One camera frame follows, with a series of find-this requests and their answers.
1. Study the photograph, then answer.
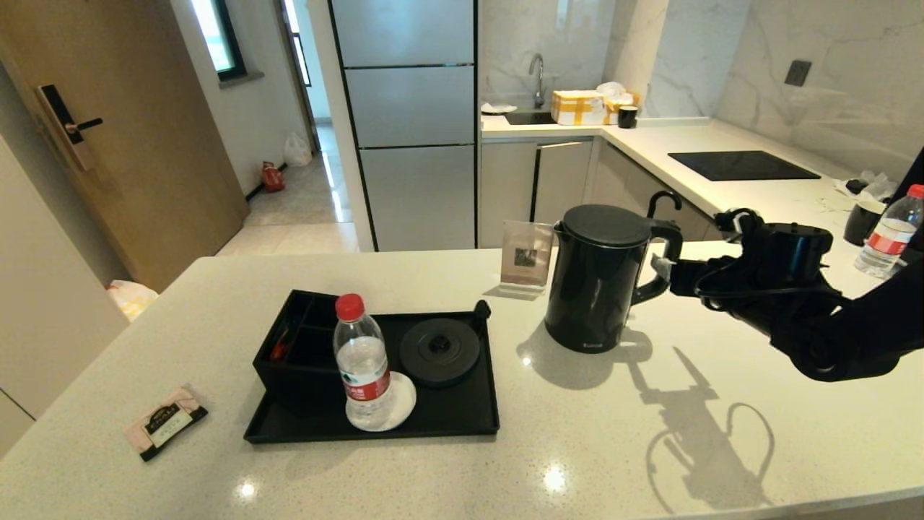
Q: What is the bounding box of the black electric kettle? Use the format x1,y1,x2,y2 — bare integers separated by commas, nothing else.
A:
544,204,684,355

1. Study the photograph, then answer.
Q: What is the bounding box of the pink black tea packet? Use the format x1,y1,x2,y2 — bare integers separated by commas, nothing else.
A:
124,386,209,463

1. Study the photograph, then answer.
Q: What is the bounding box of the clear water bottle red cap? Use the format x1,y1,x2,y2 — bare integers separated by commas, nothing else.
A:
854,184,924,278
334,293,398,428

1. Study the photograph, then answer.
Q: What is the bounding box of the black round kettle base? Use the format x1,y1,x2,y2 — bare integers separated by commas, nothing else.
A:
398,318,481,389

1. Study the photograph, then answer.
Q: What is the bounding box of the black induction cooktop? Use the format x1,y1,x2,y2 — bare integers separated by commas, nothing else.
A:
668,150,822,181

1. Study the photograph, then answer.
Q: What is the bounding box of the acrylic QR code sign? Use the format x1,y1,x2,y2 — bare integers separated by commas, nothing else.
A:
500,220,555,298

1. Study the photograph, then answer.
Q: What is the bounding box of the small box yellow tape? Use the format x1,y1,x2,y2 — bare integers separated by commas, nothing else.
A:
604,93,642,126

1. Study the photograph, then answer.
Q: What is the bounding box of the grey kitchen base cabinet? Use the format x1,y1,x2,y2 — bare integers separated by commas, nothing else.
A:
479,136,737,248

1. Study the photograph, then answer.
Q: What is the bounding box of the black mug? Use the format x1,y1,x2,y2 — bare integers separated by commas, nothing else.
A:
843,201,886,246

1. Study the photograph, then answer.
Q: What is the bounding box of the cardboard box yellow tape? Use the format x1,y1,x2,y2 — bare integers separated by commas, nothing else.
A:
552,90,607,126

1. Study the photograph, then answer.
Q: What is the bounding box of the crumpled clear wrapper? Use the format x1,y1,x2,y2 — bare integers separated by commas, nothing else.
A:
834,169,898,202

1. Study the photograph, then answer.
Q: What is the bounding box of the chrome faucet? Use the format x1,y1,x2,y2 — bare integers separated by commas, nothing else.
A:
528,53,546,109

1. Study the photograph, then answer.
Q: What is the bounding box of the black rectangular serving tray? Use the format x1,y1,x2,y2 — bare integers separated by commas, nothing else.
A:
244,312,500,444

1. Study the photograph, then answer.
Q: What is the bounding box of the white round saucer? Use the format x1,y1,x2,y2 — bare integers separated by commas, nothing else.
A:
345,372,417,433

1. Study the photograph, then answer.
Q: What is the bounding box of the grey refrigerator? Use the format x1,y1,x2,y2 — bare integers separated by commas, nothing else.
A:
328,0,479,252

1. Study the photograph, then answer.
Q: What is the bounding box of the black compartment organizer box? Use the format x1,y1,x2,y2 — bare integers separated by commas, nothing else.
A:
253,290,349,405

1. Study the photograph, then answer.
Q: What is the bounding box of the black framed window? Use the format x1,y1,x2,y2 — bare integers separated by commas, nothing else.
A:
189,0,248,82

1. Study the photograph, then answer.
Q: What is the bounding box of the brown wooden door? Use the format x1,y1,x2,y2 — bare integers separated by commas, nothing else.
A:
0,0,250,294

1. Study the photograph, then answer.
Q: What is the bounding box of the yellow white plastic bag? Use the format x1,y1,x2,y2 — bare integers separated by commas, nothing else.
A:
107,281,159,324

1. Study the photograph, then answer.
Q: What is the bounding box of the black curved hook handle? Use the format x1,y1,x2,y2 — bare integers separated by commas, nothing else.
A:
646,190,682,219

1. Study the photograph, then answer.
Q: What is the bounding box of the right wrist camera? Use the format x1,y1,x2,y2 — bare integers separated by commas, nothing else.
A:
715,208,763,241

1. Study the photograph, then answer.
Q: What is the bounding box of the black door lock handle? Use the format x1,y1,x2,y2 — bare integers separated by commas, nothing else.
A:
36,84,104,172

